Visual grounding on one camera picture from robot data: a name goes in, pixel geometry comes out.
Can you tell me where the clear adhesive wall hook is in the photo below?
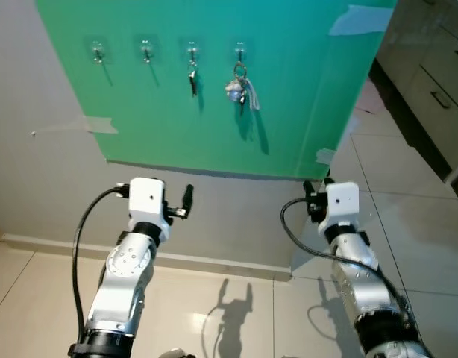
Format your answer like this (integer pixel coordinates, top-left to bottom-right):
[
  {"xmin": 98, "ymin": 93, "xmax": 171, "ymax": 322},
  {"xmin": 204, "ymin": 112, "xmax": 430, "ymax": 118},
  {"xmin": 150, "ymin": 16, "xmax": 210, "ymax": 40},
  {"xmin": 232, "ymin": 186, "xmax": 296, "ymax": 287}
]
[
  {"xmin": 138, "ymin": 39, "xmax": 156, "ymax": 65},
  {"xmin": 184, "ymin": 39, "xmax": 202, "ymax": 63},
  {"xmin": 90, "ymin": 39, "xmax": 107, "ymax": 65},
  {"xmin": 232, "ymin": 40, "xmax": 250, "ymax": 66}
]

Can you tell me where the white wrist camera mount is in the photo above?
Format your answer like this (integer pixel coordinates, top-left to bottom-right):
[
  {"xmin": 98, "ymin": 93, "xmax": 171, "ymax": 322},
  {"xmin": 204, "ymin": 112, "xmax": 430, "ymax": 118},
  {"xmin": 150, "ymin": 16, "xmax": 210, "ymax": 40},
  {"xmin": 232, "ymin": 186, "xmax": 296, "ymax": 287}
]
[
  {"xmin": 324, "ymin": 181, "xmax": 361, "ymax": 229},
  {"xmin": 128, "ymin": 178, "xmax": 172, "ymax": 226}
]

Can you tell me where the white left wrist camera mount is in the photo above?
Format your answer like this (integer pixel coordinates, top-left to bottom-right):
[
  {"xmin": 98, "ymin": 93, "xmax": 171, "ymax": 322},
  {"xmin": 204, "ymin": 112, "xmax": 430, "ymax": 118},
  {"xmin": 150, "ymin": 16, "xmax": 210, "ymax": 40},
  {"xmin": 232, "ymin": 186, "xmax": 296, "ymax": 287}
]
[{"xmin": 128, "ymin": 178, "xmax": 172, "ymax": 226}]

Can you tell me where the small black key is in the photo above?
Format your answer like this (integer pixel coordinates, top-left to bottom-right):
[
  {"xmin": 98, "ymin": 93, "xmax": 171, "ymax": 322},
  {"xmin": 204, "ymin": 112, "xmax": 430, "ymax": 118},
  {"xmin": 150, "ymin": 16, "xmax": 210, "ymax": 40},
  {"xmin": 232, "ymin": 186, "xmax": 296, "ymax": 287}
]
[{"xmin": 187, "ymin": 60, "xmax": 199, "ymax": 98}]

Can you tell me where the grey drawer cabinet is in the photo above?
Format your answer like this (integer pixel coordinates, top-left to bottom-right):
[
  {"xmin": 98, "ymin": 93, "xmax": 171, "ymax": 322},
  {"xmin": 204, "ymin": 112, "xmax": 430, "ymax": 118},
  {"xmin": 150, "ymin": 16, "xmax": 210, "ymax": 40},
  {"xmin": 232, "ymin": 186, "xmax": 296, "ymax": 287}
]
[{"xmin": 374, "ymin": 0, "xmax": 458, "ymax": 187}]

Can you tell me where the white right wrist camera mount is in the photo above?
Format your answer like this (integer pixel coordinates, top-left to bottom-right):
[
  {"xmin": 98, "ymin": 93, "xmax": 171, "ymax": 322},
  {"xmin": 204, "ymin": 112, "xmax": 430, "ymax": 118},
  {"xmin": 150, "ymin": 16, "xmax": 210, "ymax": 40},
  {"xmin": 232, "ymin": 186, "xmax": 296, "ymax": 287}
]
[{"xmin": 324, "ymin": 181, "xmax": 361, "ymax": 229}]

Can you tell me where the small clear tape piece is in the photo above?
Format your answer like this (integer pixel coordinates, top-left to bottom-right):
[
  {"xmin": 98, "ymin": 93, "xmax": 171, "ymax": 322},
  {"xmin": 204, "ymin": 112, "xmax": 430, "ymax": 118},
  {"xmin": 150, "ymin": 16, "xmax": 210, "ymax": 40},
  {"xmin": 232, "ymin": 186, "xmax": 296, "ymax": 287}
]
[{"xmin": 316, "ymin": 148, "xmax": 338, "ymax": 166}]

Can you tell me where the dark green poster board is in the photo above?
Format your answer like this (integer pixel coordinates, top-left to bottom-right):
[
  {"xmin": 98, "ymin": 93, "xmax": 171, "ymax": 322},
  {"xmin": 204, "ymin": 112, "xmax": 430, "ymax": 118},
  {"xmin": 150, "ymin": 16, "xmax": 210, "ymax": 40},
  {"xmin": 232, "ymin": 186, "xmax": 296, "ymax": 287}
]
[{"xmin": 35, "ymin": 0, "xmax": 398, "ymax": 180}]

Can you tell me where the wide clear tape patch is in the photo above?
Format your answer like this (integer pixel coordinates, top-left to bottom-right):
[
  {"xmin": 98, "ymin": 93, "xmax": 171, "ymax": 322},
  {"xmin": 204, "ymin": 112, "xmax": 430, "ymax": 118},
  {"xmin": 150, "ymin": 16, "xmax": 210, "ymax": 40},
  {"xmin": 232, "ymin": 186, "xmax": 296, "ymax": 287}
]
[{"xmin": 328, "ymin": 4, "xmax": 395, "ymax": 37}]

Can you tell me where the keychain with white charm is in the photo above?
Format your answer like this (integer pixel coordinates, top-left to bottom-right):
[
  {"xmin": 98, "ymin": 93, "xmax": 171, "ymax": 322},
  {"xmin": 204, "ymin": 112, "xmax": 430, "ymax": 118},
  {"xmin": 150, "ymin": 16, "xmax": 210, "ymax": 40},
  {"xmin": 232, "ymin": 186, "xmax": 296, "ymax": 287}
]
[{"xmin": 225, "ymin": 63, "xmax": 261, "ymax": 113}]

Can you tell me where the long beige masking tape strip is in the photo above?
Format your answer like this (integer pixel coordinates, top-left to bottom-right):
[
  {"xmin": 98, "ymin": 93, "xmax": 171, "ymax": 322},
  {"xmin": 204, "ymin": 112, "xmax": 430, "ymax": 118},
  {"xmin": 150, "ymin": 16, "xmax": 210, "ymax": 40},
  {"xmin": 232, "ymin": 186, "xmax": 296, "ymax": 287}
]
[{"xmin": 31, "ymin": 116, "xmax": 119, "ymax": 138}]

